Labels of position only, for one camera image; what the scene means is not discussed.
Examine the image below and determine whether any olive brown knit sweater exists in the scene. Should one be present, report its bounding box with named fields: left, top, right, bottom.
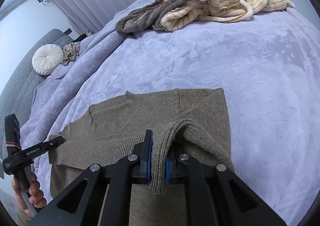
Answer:
left=47, top=88, right=235, bottom=226

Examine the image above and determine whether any grey-brown fleece garment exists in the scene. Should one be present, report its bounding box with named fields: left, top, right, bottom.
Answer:
left=115, top=0, right=200, bottom=33

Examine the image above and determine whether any round white pleated pillow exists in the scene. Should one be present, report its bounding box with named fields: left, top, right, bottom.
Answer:
left=32, top=44, right=65, bottom=75

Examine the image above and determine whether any beige ruffled cloth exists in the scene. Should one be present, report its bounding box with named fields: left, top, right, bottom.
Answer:
left=61, top=42, right=81, bottom=67

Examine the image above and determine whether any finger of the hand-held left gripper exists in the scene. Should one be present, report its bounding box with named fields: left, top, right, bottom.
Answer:
left=42, top=136, right=65, bottom=153

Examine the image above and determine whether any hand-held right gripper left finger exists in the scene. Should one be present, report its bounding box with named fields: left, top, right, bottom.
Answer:
left=26, top=130, right=153, bottom=226

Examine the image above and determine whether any lavender plush blanket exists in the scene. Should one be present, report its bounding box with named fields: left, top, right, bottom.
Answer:
left=0, top=0, right=320, bottom=226

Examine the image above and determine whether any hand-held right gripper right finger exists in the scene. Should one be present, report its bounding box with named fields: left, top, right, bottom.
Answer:
left=165, top=145, right=288, bottom=226

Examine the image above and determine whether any person's left hand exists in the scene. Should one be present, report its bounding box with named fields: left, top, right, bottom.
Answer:
left=11, top=173, right=47, bottom=219

